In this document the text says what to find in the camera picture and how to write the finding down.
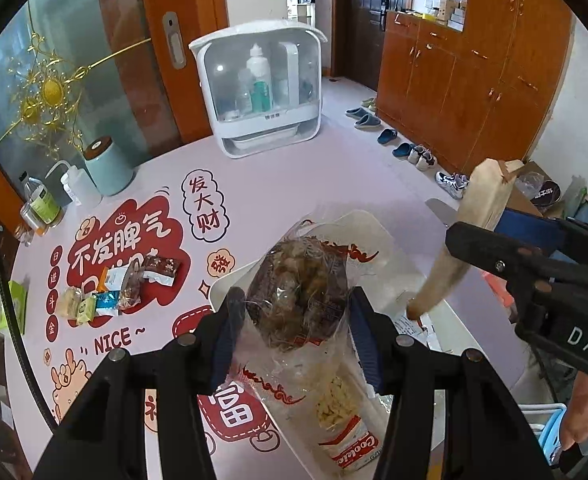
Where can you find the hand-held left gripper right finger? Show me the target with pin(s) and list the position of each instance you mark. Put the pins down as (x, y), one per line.
(369, 355)

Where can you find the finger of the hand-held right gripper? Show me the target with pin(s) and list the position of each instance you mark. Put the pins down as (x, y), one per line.
(484, 247)
(529, 230)

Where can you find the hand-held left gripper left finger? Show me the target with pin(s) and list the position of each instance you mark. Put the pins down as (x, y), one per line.
(225, 355)

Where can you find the long tan snack packet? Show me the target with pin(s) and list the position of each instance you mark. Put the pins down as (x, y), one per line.
(484, 195)

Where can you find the red white cookie packet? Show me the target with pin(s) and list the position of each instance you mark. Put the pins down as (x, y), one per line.
(339, 410)

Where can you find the white plastic bin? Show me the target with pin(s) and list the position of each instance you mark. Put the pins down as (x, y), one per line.
(399, 280)

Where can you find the clear brown pastry packet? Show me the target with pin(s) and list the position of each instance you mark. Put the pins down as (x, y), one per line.
(299, 280)

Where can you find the dark brown snack packet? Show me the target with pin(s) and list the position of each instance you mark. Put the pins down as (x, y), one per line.
(162, 267)

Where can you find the clear nut mix packet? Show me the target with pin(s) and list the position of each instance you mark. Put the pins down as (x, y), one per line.
(129, 296)

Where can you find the small blue snack packet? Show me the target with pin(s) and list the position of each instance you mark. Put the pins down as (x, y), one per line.
(106, 305)

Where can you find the white orange snack packet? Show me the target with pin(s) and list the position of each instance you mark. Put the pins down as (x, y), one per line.
(118, 279)

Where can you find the small green snack packet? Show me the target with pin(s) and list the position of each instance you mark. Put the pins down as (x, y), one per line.
(86, 309)

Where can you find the clear yellow cracker packet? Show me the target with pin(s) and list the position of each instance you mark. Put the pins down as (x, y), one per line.
(68, 302)

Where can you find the person's right hand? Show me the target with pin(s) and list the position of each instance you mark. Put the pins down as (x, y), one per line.
(581, 410)

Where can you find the cardboard box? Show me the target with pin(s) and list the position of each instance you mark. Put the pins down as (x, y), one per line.
(516, 205)

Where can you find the light blue plastic stool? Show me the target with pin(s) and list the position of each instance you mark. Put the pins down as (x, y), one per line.
(549, 430)

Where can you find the wooden cabinet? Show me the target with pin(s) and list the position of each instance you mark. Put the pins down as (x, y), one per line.
(449, 85)

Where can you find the row of shoes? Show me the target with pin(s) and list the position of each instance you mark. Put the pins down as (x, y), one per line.
(369, 121)

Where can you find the green tissue box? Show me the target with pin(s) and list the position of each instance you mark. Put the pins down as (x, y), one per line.
(17, 307)

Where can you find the teal canister brown lid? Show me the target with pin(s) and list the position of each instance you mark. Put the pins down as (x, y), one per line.
(106, 167)

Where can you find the white squeeze bottle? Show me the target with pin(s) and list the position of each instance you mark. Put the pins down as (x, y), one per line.
(76, 187)

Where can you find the white storage box clear door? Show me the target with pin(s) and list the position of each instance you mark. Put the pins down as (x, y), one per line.
(269, 132)

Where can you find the glass bottle green label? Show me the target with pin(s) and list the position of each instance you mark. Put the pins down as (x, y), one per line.
(38, 205)

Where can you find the dark entry door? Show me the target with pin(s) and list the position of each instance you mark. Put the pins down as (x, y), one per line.
(369, 25)

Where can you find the white teal bottle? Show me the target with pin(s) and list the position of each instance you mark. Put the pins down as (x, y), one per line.
(260, 75)

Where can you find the frosted glass sliding door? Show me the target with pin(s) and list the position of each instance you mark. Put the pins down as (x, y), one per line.
(98, 10)

